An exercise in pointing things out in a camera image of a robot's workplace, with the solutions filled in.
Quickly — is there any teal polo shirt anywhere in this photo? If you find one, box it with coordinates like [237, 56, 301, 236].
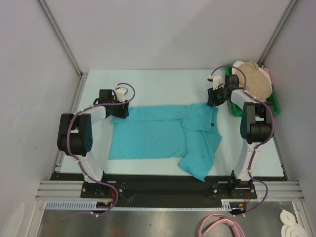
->
[109, 103, 222, 182]

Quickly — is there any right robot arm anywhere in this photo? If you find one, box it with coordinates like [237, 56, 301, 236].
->
[207, 75, 274, 198]

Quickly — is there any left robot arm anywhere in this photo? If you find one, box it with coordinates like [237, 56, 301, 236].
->
[57, 86, 129, 198]

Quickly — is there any green plastic bin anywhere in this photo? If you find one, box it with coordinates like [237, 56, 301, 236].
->
[225, 63, 281, 118]

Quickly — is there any white shirt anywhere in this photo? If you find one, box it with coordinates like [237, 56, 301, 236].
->
[232, 60, 272, 84]

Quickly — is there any beige shirt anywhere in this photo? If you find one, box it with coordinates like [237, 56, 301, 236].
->
[234, 61, 273, 101]

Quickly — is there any pink shirt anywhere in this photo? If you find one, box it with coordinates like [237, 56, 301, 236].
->
[262, 66, 273, 83]

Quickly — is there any white round plastic part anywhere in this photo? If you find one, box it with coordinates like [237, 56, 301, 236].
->
[279, 209, 308, 237]

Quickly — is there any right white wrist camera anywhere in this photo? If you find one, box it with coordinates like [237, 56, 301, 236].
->
[207, 75, 222, 90]

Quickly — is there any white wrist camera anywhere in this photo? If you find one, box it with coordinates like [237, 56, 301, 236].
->
[207, 75, 222, 90]
[115, 84, 128, 102]

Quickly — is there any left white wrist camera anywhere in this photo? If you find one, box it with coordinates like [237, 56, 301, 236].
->
[115, 84, 128, 102]

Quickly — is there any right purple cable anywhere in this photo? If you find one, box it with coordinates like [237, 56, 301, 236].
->
[210, 65, 275, 217]

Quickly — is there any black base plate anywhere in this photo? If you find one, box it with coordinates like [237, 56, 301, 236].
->
[49, 173, 257, 208]

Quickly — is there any white slotted cable duct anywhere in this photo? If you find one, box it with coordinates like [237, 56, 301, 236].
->
[45, 200, 242, 211]

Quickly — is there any aluminium front rail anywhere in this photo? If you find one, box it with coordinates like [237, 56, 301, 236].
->
[36, 181, 305, 202]

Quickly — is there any right aluminium frame post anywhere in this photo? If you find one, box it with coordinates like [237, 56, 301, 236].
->
[258, 0, 300, 64]

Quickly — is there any aluminium frame post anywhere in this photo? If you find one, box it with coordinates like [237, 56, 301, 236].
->
[258, 0, 300, 64]
[36, 0, 82, 78]

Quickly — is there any left aluminium frame post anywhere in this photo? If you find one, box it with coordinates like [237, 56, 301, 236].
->
[36, 0, 82, 78]

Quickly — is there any pink coiled cable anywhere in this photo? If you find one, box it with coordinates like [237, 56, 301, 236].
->
[196, 214, 246, 237]

